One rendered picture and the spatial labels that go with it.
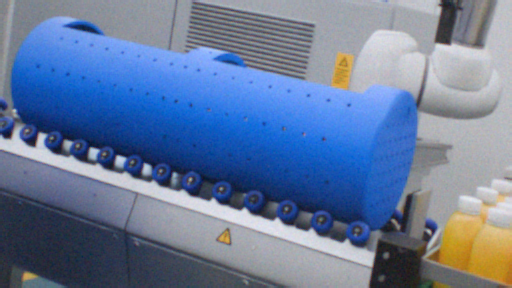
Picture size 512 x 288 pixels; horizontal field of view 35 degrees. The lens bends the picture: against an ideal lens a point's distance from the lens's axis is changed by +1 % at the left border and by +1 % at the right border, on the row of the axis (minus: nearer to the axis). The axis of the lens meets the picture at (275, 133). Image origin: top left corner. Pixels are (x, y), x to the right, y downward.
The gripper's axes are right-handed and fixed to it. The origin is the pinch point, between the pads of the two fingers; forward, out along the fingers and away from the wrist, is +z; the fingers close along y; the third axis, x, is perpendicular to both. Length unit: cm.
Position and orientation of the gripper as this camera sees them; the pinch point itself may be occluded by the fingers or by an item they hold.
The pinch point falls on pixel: (446, 26)
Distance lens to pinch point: 157.0
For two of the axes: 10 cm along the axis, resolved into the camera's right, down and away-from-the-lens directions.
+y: 4.5, -0.5, 8.9
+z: -1.8, 9.7, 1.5
